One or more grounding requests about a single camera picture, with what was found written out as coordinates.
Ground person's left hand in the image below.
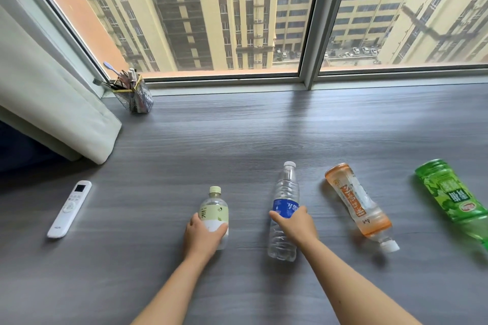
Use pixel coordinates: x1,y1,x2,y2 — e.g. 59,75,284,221
183,213,229,264

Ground clear water bottle blue label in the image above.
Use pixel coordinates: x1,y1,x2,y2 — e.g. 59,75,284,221
267,161,300,262

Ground person's right hand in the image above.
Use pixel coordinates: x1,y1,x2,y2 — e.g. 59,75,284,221
269,205,319,248

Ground pale green curtain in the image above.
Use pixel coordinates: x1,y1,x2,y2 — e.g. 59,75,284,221
0,0,123,165

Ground clear organiser with gold rim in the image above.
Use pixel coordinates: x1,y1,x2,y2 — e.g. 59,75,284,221
113,74,154,114

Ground green drink bottle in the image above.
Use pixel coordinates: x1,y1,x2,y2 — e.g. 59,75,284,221
415,159,488,251

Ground white remote control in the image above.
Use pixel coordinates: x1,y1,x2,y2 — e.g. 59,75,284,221
47,180,93,239

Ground bunch of cosmetic pens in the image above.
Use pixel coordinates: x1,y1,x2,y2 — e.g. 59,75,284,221
93,68,142,92

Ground small bottle with pale-green label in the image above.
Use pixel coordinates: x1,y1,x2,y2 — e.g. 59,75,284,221
199,186,230,251

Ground person's left forearm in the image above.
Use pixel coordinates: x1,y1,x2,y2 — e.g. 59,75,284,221
130,254,208,325

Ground orange-labelled drink bottle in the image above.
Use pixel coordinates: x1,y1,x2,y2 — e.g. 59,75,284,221
324,163,400,253

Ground person's right forearm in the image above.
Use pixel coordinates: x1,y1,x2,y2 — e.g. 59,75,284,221
295,236,422,325

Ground dark blue furniture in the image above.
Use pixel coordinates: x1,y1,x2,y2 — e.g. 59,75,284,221
0,120,73,175

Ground grey window frame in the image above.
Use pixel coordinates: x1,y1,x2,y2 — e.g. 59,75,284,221
0,0,488,99

